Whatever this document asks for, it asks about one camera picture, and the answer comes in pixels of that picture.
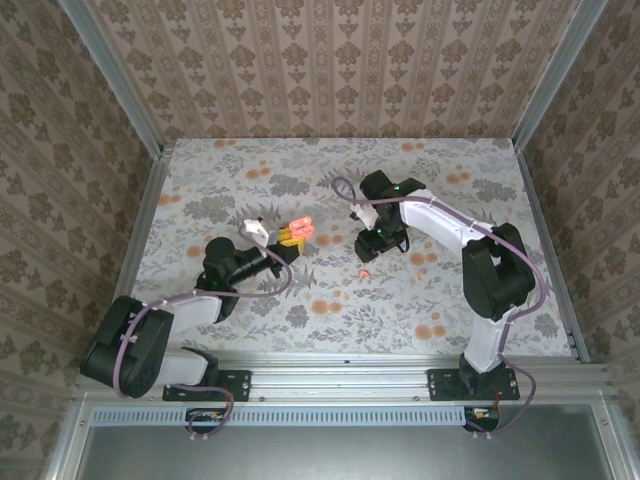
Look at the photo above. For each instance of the orange earbud charging case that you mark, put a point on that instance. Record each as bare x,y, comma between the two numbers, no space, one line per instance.
301,227

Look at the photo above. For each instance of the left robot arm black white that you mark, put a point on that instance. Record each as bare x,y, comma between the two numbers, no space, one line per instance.
145,350

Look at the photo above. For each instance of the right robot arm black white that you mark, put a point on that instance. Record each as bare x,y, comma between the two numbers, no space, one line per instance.
500,280

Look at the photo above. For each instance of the floral patterned table cover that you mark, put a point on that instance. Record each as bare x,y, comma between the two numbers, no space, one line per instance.
300,165

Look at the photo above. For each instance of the black connector board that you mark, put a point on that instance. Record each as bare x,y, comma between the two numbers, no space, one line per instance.
480,417
205,417

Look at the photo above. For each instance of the grey metal panel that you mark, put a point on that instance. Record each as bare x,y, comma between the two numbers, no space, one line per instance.
350,455

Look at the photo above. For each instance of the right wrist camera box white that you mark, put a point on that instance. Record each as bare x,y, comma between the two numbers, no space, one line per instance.
362,212

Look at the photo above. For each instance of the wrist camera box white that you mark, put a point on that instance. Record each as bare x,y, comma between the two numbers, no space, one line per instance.
362,212
255,231

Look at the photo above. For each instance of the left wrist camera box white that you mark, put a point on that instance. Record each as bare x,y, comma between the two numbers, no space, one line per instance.
255,231

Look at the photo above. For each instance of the aluminium side rail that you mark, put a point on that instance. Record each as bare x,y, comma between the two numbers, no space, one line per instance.
144,222
535,190

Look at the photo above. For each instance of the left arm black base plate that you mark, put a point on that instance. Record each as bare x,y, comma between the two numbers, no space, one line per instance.
240,385

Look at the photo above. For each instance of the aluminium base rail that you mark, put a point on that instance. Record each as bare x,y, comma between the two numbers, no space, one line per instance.
340,380

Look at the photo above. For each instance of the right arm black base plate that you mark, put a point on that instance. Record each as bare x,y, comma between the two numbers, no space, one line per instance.
440,385

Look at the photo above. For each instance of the aluminium frame post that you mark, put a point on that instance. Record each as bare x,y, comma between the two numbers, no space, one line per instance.
116,82
557,75

